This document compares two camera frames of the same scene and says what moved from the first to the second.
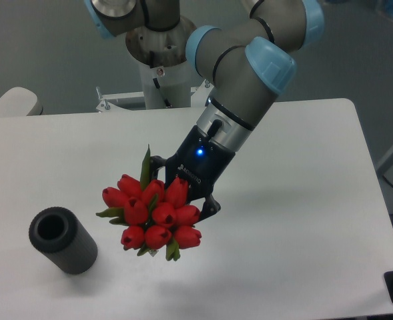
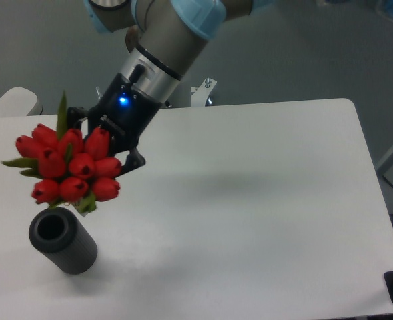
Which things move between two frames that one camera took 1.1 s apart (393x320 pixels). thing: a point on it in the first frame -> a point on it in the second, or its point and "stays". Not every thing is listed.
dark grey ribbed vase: (57, 231) stays
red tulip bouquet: (155, 217) -> (70, 167)
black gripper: (201, 161) -> (125, 113)
